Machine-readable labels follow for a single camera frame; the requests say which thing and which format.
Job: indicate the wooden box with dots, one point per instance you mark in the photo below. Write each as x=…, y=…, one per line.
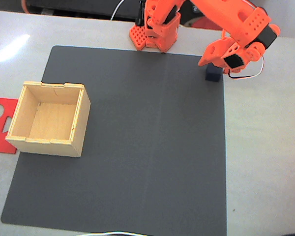
x=51, y=120

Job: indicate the red foam sheet with cutouts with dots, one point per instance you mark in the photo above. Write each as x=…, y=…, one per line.
x=0, y=143

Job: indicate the dark grey mat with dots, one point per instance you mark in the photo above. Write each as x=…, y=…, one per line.
x=150, y=147

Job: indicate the black background equipment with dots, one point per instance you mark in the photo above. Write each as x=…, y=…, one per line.
x=76, y=6

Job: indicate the plain red sheet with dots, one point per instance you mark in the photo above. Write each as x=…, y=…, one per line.
x=206, y=24

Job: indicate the blue cube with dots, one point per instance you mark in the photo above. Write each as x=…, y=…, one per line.
x=212, y=75

